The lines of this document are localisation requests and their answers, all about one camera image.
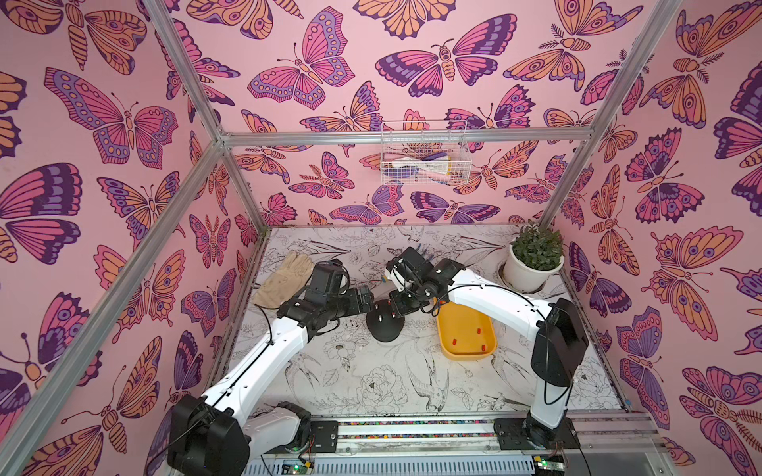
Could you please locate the black round screw base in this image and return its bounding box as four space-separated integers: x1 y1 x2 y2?
365 299 405 343

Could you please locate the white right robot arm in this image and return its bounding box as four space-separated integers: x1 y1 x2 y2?
382 247 589 432

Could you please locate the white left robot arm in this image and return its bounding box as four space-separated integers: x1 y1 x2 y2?
164 259 373 475

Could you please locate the cream fabric glove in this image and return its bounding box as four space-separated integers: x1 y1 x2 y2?
250 251 315 309

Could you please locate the yellow plastic tray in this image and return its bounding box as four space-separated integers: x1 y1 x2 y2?
437 303 498 361

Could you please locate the potted green plant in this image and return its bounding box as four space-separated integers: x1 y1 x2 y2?
501 222 564 294

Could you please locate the white wire basket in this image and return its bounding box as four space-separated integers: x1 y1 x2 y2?
377 129 472 186

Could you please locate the aluminium cage frame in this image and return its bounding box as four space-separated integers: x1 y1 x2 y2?
1 1 682 475

